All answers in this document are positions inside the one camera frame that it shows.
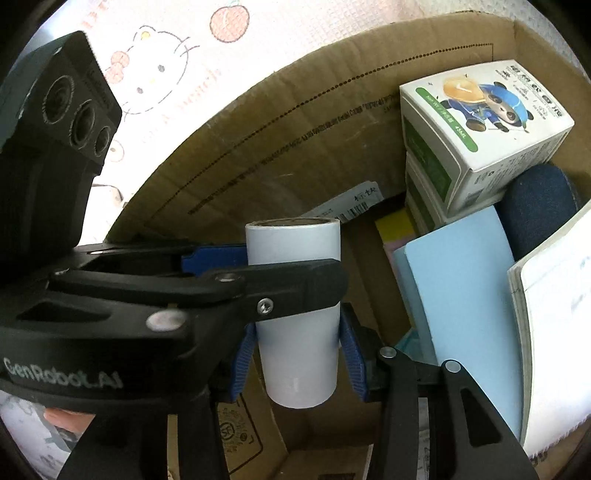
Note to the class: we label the large white paper tube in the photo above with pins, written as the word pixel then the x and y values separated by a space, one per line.
pixel 299 353

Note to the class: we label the green white panda box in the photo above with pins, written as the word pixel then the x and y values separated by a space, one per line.
pixel 469 132

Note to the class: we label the cardboard box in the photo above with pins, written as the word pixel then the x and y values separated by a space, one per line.
pixel 327 123

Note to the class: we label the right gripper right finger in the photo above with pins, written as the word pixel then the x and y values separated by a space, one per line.
pixel 468 438

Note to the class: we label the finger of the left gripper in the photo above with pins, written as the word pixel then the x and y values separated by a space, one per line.
pixel 211 257
pixel 262 292

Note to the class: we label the white spiral notebook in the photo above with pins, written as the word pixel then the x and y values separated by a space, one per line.
pixel 550 289

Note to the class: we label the pink Hello Kitty mat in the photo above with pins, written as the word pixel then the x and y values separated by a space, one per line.
pixel 172 65

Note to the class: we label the person's left hand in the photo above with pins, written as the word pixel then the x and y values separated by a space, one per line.
pixel 74 422

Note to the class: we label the light blue book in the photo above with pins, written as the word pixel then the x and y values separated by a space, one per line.
pixel 454 285

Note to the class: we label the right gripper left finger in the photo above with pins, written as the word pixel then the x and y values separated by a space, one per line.
pixel 134 443

